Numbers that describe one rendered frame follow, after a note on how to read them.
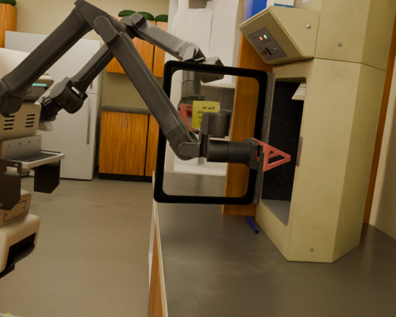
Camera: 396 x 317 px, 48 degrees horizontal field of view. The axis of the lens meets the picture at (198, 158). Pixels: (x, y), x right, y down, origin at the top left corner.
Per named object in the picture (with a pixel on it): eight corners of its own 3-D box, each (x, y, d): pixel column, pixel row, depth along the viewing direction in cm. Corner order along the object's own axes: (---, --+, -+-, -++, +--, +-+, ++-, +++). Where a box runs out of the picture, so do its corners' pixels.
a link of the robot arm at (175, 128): (105, 33, 124) (88, 24, 114) (122, 20, 123) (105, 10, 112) (190, 162, 121) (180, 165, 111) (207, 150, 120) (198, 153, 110)
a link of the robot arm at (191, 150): (185, 153, 121) (177, 155, 112) (188, 111, 120) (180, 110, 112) (229, 157, 118) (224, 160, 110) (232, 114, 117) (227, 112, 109)
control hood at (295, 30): (273, 64, 130) (277, 29, 128) (314, 58, 98) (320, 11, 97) (234, 60, 128) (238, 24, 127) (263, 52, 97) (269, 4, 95)
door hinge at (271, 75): (256, 203, 136) (272, 73, 130) (258, 205, 134) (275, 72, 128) (251, 202, 136) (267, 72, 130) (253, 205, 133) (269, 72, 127)
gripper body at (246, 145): (250, 138, 120) (223, 136, 119) (260, 143, 110) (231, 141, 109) (248, 162, 121) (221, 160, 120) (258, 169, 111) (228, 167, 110)
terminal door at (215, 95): (253, 205, 135) (268, 70, 129) (153, 202, 127) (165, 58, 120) (251, 204, 135) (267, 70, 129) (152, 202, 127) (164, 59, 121)
